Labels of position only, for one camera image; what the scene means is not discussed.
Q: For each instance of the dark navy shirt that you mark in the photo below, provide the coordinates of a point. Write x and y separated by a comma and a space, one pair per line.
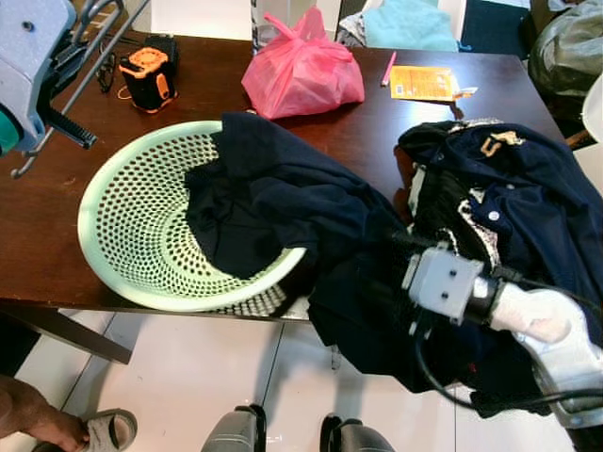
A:
273, 198

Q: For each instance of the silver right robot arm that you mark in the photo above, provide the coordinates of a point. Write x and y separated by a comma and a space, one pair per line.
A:
556, 330

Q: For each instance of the black eyeglasses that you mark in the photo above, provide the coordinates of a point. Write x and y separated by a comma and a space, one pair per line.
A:
104, 71

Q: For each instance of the orange and black device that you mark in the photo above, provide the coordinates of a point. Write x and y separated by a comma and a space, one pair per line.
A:
149, 75

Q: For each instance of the navy jacket with gold emblem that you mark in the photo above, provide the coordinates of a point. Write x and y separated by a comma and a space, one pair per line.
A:
537, 198

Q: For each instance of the orange flat packet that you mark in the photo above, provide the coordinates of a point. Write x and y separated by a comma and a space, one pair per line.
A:
424, 83

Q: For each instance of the green perforated laundry basket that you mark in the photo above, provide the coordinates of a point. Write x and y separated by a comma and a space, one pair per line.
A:
141, 217

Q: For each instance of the pink pen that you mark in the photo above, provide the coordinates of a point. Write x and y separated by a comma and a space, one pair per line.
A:
388, 69

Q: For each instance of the grey robot right leg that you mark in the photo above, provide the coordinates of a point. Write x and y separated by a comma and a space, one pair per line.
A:
358, 438

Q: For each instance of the grey robot leg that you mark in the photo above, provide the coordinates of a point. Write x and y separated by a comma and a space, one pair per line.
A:
236, 433
358, 438

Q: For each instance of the pink plastic bag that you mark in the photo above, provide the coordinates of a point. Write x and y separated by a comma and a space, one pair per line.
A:
301, 75

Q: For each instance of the teal cloth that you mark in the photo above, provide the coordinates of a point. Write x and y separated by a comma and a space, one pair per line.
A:
410, 26

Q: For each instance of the white chair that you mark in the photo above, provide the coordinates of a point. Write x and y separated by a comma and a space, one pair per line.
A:
594, 108

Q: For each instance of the grey green bag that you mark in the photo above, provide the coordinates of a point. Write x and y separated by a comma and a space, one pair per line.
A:
565, 52

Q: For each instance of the grey robot left leg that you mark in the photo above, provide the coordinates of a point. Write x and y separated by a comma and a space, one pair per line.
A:
236, 433

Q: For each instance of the bare person foot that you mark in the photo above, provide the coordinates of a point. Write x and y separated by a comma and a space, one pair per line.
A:
33, 414

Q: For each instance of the grey sandal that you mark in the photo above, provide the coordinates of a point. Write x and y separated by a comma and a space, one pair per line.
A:
108, 431

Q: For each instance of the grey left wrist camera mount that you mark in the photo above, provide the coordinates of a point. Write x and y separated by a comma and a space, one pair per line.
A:
28, 47

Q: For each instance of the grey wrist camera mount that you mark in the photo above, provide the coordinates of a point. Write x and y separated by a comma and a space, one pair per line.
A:
443, 282
28, 47

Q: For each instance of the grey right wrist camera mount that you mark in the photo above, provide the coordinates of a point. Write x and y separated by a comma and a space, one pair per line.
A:
443, 282

